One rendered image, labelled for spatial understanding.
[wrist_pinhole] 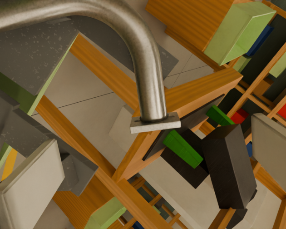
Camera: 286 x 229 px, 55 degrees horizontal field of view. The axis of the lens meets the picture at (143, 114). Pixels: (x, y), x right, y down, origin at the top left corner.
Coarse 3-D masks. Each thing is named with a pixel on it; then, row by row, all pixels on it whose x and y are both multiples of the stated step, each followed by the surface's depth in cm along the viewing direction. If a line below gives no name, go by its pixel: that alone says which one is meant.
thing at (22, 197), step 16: (48, 144) 17; (32, 160) 15; (48, 160) 17; (16, 176) 13; (32, 176) 14; (48, 176) 16; (64, 176) 19; (0, 192) 12; (16, 192) 13; (32, 192) 14; (48, 192) 16; (0, 208) 12; (16, 208) 13; (32, 208) 14; (0, 224) 12; (16, 224) 12; (32, 224) 14
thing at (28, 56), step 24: (48, 24) 32; (72, 24) 32; (96, 24) 32; (0, 48) 33; (24, 48) 33; (48, 48) 33; (120, 48) 33; (24, 72) 34; (48, 72) 34; (168, 72) 33
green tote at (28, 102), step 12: (60, 60) 45; (0, 72) 50; (0, 84) 50; (12, 84) 49; (48, 84) 47; (12, 96) 49; (24, 96) 48; (36, 96) 47; (24, 108) 48; (0, 156) 51
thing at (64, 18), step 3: (69, 15) 31; (57, 18) 30; (60, 18) 30; (63, 18) 30; (66, 18) 30; (69, 18) 31; (45, 21) 30; (48, 21) 30; (51, 21) 30; (54, 21) 31; (57, 21) 31; (60, 21) 32
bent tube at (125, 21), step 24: (0, 0) 28; (24, 0) 27; (48, 0) 27; (72, 0) 27; (96, 0) 27; (120, 0) 27; (0, 24) 28; (24, 24) 28; (120, 24) 27; (144, 24) 28; (144, 48) 28; (144, 72) 29; (144, 96) 29; (144, 120) 30; (168, 120) 30
